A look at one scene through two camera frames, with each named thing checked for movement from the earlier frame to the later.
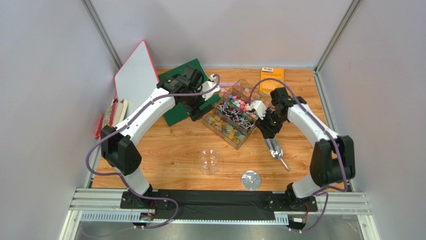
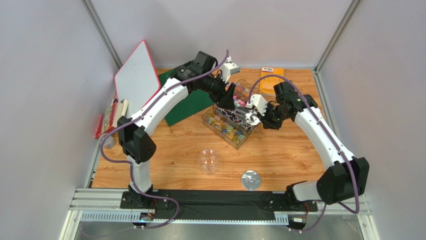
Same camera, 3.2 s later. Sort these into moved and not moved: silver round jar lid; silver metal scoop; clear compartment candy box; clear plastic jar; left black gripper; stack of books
Moved: silver metal scoop; left black gripper
Not moved: silver round jar lid; clear plastic jar; stack of books; clear compartment candy box
